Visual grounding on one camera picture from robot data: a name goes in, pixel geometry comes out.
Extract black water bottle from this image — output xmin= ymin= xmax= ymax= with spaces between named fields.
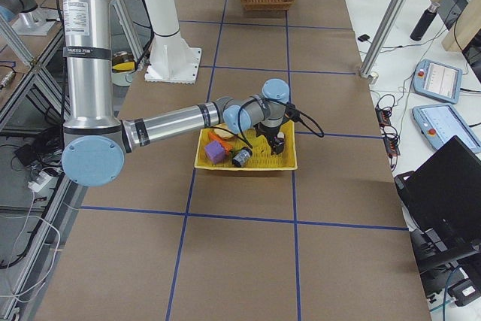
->
xmin=410 ymin=2 xmax=440 ymax=41

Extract teach pendant far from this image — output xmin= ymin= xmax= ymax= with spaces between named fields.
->
xmin=412 ymin=59 xmax=463 ymax=104

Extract toy croissant bread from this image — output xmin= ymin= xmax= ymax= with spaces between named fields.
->
xmin=213 ymin=128 xmax=235 ymax=140

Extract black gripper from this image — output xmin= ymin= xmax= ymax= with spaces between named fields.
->
xmin=255 ymin=125 xmax=285 ymax=155

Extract yellow woven basket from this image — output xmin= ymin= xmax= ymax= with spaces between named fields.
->
xmin=194 ymin=122 xmax=298 ymax=171

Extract teach pendant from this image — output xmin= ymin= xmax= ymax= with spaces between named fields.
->
xmin=412 ymin=104 xmax=480 ymax=153
xmin=412 ymin=59 xmax=463 ymax=104

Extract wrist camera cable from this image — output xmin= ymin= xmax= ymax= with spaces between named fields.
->
xmin=236 ymin=99 xmax=325 ymax=149

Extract teach pendant near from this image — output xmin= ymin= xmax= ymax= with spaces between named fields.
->
xmin=412 ymin=104 xmax=480 ymax=153

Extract black laptop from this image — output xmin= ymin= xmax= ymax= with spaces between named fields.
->
xmin=395 ymin=136 xmax=480 ymax=241

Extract orange toy carrot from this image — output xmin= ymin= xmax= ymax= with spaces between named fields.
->
xmin=208 ymin=132 xmax=234 ymax=153

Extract purple foam block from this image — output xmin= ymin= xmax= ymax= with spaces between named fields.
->
xmin=204 ymin=141 xmax=226 ymax=164

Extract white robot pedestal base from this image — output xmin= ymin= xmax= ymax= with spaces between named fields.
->
xmin=144 ymin=0 xmax=202 ymax=84

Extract aluminium frame post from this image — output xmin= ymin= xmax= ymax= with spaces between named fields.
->
xmin=359 ymin=0 xmax=406 ymax=78

